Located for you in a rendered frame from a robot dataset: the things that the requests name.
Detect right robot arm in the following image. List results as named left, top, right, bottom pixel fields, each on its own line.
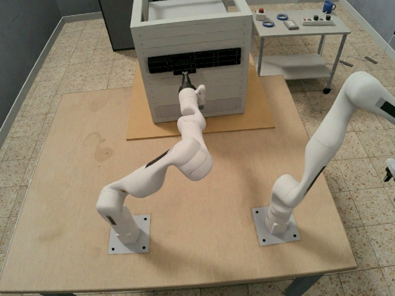
left=265, top=71, right=395, bottom=234

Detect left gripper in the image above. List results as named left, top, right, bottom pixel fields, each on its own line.
left=178, top=72, right=196, bottom=94

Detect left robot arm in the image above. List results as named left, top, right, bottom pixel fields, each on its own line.
left=96, top=85, right=214, bottom=244

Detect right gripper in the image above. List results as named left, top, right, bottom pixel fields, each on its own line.
left=383, top=167, right=393, bottom=182

